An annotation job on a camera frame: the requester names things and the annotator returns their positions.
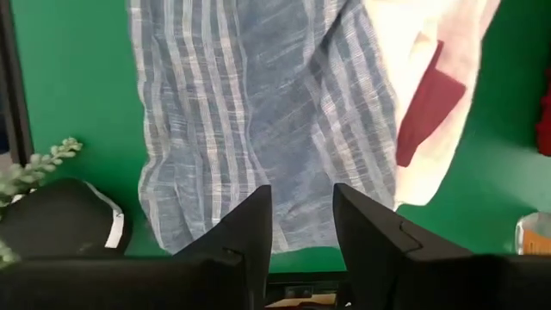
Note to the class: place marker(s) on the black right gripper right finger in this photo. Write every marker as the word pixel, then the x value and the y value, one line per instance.
pixel 430 280

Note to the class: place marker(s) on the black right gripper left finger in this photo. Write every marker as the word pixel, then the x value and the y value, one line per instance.
pixel 129 284

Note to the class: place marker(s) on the maroon garment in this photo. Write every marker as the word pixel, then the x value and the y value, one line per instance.
pixel 430 107

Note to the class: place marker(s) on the blue patterned garment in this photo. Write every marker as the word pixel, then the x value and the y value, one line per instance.
pixel 258 120

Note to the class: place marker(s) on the white button shirt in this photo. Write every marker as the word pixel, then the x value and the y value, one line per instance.
pixel 465 51

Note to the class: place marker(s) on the white t-shirt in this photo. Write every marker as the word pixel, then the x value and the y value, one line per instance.
pixel 396 51

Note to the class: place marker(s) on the red plastic laundry bin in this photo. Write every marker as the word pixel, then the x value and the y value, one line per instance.
pixel 544 116

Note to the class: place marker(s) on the succulent plant in dark pot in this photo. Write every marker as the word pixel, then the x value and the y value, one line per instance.
pixel 60 219

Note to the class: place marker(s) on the orange label pump bottle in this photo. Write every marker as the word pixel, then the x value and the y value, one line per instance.
pixel 534 234

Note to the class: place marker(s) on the black aluminium rig frame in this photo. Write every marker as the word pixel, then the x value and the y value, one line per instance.
pixel 15 86

